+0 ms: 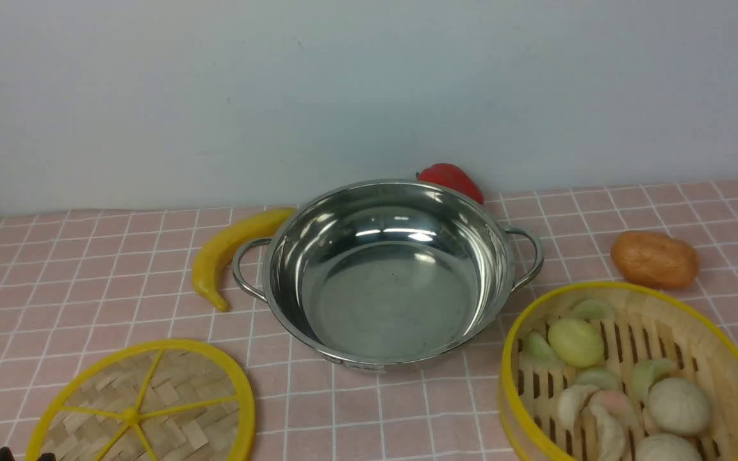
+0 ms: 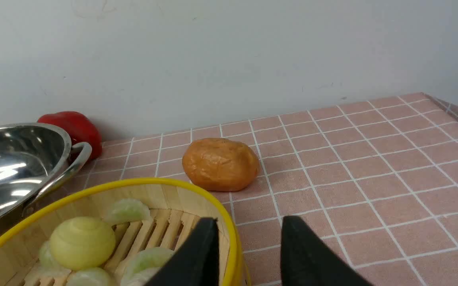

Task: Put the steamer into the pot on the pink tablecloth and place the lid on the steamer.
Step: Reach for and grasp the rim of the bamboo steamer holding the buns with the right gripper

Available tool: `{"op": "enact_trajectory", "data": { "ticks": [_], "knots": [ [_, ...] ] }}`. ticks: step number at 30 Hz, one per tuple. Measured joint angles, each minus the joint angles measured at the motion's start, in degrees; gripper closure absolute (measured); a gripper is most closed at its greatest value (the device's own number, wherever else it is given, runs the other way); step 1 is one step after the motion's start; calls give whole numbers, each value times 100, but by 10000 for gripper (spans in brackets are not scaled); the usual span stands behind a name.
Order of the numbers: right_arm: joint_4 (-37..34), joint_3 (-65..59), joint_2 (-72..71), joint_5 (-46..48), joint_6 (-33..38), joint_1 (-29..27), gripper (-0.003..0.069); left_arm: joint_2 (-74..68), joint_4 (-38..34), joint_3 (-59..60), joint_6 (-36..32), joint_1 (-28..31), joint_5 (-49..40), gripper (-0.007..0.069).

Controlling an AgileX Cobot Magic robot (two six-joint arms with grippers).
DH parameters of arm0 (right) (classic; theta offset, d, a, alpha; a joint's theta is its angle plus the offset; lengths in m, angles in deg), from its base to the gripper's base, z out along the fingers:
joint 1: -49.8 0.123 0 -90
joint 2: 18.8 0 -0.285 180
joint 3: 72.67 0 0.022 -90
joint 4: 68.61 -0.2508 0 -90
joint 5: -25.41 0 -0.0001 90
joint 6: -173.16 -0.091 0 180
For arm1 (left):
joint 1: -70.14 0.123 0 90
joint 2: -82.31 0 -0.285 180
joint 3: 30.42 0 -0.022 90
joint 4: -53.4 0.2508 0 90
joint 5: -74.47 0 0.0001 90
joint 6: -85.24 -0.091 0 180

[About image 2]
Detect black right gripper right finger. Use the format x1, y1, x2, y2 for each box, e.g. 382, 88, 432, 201
280, 216, 371, 286

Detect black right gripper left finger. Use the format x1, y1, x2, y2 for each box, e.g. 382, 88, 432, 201
145, 217, 219, 286

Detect stainless steel pot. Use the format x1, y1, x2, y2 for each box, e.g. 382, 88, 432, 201
0, 123, 92, 236

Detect pale green dumpling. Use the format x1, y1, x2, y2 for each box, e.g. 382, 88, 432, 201
66, 267, 115, 286
120, 247, 174, 286
103, 198, 151, 226

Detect yellow round bun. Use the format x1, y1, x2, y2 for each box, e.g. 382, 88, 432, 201
49, 216, 116, 271

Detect red bell pepper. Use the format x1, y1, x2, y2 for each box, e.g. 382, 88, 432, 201
37, 111, 102, 162

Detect yellow rimmed bamboo steamer basket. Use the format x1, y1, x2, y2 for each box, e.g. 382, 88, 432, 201
0, 178, 252, 286

